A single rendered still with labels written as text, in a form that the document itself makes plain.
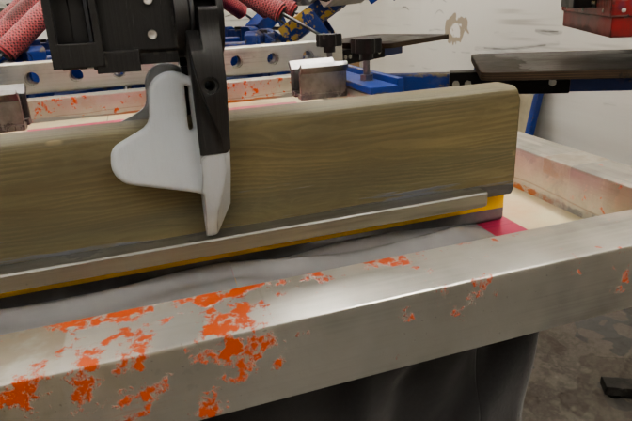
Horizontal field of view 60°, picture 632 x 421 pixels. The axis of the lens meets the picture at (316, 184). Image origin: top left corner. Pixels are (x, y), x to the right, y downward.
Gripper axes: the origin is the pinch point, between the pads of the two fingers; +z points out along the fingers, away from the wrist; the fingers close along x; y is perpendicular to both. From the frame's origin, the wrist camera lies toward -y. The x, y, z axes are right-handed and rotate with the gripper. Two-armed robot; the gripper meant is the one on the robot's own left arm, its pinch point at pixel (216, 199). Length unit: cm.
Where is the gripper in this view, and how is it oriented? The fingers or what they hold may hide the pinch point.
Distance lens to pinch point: 33.7
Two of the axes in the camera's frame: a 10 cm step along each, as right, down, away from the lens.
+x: 3.1, 2.9, -9.1
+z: 0.4, 9.5, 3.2
